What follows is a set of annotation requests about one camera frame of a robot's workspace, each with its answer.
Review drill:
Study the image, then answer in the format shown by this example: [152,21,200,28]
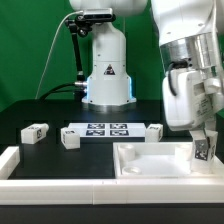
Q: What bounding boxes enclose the white camera cable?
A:
[34,10,84,100]

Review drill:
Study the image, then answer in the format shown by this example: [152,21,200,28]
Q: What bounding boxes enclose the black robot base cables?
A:
[39,81,88,100]

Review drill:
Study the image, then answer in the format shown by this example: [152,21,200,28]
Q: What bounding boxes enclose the white square tabletop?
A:
[113,142,224,179]

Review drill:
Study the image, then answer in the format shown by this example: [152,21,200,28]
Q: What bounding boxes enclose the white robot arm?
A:
[69,0,224,158]

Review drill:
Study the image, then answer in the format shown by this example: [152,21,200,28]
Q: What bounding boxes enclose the white marker tag plate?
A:
[68,123,146,137]

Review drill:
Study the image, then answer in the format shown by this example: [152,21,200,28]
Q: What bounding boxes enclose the white U-shaped fence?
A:
[0,146,224,205]

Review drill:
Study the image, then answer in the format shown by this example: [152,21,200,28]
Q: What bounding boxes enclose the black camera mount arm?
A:
[65,17,86,101]

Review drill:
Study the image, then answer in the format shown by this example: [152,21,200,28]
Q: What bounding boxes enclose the grey camera on mount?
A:
[83,8,113,21]

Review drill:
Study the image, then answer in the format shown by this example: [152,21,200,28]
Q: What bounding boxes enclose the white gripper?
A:
[162,69,224,157]

